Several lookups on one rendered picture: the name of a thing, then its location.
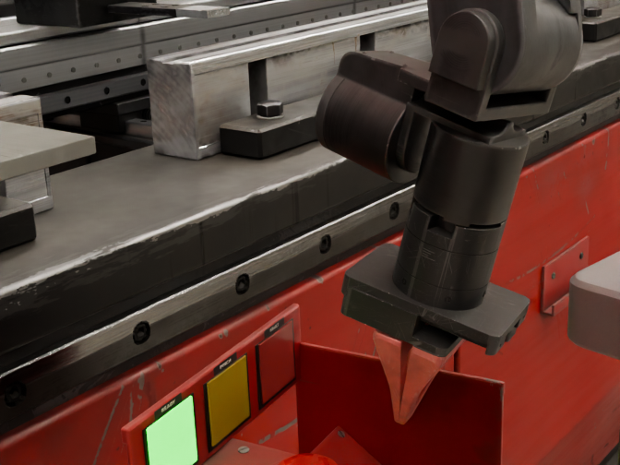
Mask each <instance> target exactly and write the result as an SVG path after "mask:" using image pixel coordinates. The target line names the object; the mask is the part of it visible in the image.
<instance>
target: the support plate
mask: <svg viewBox="0 0 620 465"><path fill-rule="evenodd" d="M95 153H96V145H95V137H93V136H87V135H81V134H76V133H70V132H65V131H59V130H53V129H48V128H42V127H37V126H31V125H21V124H15V123H9V122H4V121H0V181H4V180H6V179H9V178H13V177H16V176H20V175H22V174H26V173H31V172H35V171H38V170H41V169H44V168H48V167H51V166H54V165H57V164H60V163H64V162H67V161H72V160H75V159H79V158H82V157H86V156H89V155H92V154H95Z"/></svg>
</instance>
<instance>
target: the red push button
mask: <svg viewBox="0 0 620 465"><path fill-rule="evenodd" d="M277 465H338V464H337V463H336V462H335V461H334V460H333V459H330V458H328V457H325V456H322V455H317V454H311V453H304V454H298V455H294V456H290V457H288V458H286V459H283V460H282V461H280V462H279V463H278V464H277Z"/></svg>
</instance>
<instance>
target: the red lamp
mask: <svg viewBox="0 0 620 465"><path fill-rule="evenodd" d="M258 353H259V369H260V384H261V399H262V404H264V403H265V402H267V401H268V400H269V399H270V398H271V397H273V396H274V395H275V394H276V393H277V392H279V391H280V390H281V389H282V388H283V387H285V386H286V385H287V384H288V383H289V382H291V381H292V380H293V379H294V378H295V373H294V353H293V334H292V321H290V322H288V323H287V324H286V325H284V326H283V327H282V328H280V329H279V330H277V331H276V332H275V333H273V334H272V335H271V336H269V337H268V338H267V339H265V340H264V341H262V342H261V343H260V344H258Z"/></svg>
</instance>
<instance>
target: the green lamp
mask: <svg viewBox="0 0 620 465"><path fill-rule="evenodd" d="M147 438H148V447H149V465H192V464H193V463H195V462H196V461H197V442H196V431H195V420H194V409H193V398H192V396H190V397H188V398H187V399H185V400H184V401H183V402H181V403H180V404H179V405H177V406H176V407H175V408H173V409H172V410H171V411H169V412H168V413H166V414H165V415H164V416H162V417H161V418H160V419H159V420H158V421H157V422H155V423H154V424H152V425H151V426H150V427H148V428H147Z"/></svg>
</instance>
